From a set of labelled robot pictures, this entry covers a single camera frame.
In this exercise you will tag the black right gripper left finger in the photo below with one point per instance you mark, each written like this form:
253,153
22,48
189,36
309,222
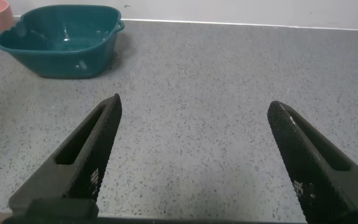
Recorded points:
82,161

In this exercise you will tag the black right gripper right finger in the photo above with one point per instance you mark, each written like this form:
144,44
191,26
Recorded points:
322,174

